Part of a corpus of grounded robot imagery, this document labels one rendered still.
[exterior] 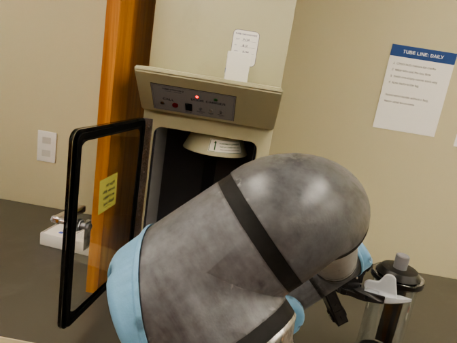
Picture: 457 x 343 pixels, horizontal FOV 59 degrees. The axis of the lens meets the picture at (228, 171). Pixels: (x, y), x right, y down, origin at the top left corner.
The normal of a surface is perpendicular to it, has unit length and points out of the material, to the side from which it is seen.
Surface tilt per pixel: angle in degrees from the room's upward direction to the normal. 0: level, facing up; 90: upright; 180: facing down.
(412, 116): 90
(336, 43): 90
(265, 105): 135
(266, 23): 90
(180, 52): 90
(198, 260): 65
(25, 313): 0
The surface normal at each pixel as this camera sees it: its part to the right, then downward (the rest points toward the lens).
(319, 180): 0.37, -0.59
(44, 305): 0.15, -0.96
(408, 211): -0.07, 0.22
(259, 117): -0.16, 0.84
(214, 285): 0.08, -0.03
